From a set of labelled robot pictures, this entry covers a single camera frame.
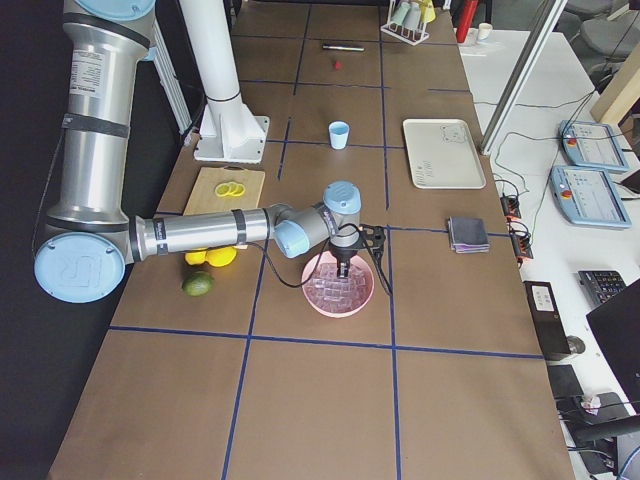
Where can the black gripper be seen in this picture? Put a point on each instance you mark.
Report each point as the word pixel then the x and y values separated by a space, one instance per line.
pixel 344 255

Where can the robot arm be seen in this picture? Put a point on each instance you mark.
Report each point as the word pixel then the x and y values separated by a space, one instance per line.
pixel 88 241

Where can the clear ice cubes pile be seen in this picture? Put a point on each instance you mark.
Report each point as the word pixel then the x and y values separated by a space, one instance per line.
pixel 337 296

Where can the light blue plastic cup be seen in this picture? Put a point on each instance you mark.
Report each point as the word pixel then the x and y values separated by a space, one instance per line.
pixel 338 134

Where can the metal cup rack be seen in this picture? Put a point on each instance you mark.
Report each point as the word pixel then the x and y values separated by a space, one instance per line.
pixel 412 38

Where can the grey cup on rack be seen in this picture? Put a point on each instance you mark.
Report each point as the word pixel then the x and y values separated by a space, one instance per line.
pixel 412 18

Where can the green cup on rack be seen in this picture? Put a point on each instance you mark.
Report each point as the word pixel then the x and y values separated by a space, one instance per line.
pixel 398 14

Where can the yellow cup on rack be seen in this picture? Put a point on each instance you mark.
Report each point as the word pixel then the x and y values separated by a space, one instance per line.
pixel 427 10

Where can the small white paper cup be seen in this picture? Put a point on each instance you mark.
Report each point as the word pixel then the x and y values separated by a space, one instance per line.
pixel 484 30

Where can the pink bowl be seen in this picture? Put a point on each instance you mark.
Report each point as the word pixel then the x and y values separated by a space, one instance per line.
pixel 327 257

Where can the yellow lemon lower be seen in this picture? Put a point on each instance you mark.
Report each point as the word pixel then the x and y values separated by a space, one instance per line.
pixel 221 257

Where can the yellow lemon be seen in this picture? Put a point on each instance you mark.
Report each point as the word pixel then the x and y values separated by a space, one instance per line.
pixel 196 257
pixel 221 257

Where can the grey folded cloth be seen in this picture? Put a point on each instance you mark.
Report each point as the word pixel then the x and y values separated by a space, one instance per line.
pixel 468 235

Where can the lemon slices stack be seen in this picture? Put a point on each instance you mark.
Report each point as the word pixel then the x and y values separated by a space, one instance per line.
pixel 230 189

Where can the green avocado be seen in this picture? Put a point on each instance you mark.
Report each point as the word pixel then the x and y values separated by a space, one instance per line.
pixel 197 284

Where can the yellow lemon upper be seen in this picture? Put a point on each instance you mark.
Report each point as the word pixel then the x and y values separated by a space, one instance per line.
pixel 196 257

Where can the cream bear serving tray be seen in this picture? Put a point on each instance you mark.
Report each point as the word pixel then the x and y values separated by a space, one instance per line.
pixel 442 155

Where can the bamboo cutting board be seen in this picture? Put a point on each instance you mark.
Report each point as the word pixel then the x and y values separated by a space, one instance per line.
pixel 203 200

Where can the orange black power strip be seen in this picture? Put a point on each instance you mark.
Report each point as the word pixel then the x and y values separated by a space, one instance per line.
pixel 519 233

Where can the black box with label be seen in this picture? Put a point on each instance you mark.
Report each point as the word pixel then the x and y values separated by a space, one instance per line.
pixel 546 319

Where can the black computer mouse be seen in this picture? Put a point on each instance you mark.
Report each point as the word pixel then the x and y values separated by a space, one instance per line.
pixel 576 345

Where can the near blue teach pendant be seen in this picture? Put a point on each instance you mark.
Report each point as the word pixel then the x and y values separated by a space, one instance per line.
pixel 587 196

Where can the blue teach pendant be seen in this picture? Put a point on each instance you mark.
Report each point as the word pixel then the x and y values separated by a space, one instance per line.
pixel 592 144
pixel 587 196

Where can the black keyboard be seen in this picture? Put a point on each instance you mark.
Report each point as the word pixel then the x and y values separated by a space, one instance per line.
pixel 601 285

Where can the far blue teach pendant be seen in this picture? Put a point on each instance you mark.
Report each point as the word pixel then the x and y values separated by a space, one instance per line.
pixel 592 144

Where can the black monitor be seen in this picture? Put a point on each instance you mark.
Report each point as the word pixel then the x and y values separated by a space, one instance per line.
pixel 615 326

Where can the red cylinder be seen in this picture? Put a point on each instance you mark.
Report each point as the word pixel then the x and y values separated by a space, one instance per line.
pixel 465 19

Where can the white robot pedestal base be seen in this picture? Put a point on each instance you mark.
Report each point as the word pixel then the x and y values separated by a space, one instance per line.
pixel 229 132

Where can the aluminium frame post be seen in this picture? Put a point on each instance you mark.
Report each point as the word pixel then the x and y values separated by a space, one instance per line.
pixel 542 28

